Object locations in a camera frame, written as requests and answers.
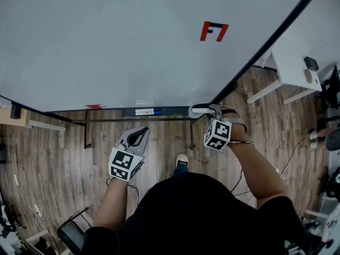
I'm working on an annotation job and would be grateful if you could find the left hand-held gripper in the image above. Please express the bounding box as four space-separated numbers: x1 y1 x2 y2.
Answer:
108 126 150 182

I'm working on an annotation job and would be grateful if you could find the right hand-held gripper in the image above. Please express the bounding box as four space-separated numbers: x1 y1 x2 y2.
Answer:
203 104 232 151

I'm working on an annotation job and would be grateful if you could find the person's left forearm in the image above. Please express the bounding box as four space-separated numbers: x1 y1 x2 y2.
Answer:
92 178 129 232

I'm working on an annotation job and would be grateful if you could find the person's right forearm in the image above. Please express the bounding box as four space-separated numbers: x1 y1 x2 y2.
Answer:
228 141 289 200

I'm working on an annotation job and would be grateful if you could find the black framed whiteboard on stand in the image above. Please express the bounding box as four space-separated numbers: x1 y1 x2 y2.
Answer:
0 0 325 151

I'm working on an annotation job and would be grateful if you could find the black box on white table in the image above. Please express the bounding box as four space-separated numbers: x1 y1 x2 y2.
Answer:
303 56 319 72

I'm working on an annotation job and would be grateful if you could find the black box on wooden table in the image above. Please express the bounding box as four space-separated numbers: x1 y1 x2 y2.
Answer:
10 104 22 120

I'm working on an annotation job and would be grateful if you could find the person's right hand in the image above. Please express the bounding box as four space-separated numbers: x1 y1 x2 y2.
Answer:
219 105 249 143

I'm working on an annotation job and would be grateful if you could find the white marker with blue cap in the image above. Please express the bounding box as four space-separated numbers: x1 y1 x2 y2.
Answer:
134 108 162 116

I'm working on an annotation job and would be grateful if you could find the person's blue jeans leg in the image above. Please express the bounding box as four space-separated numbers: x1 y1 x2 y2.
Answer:
172 165 189 176

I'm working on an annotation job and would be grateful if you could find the white square table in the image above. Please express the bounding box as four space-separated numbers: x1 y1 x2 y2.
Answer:
246 40 324 105

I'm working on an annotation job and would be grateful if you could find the person's black shirt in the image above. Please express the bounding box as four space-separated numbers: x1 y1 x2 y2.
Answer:
82 172 309 255

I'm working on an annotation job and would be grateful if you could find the black folding chair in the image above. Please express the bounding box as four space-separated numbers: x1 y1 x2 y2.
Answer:
57 206 92 255

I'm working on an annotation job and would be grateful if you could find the black office chair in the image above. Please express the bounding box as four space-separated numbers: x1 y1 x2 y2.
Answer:
316 65 340 108

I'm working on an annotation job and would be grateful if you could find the grey round machine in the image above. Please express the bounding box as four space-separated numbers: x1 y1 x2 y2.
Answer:
325 127 340 151

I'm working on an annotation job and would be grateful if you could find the wooden side table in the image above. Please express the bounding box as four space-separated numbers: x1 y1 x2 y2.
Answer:
0 107 66 132

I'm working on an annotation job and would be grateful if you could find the white plastic storage rack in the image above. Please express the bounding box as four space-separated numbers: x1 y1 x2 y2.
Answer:
305 195 340 228

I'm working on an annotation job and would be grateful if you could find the grey hand strap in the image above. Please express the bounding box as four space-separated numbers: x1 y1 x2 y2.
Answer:
224 117 248 133

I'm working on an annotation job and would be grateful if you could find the white floor cable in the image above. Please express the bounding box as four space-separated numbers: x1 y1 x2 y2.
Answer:
281 89 300 180

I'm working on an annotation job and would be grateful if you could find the black floor cable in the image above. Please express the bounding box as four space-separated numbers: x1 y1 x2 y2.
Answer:
281 134 311 175

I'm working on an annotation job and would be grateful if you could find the black equipment frame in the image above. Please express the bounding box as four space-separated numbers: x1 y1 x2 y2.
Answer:
317 166 340 199

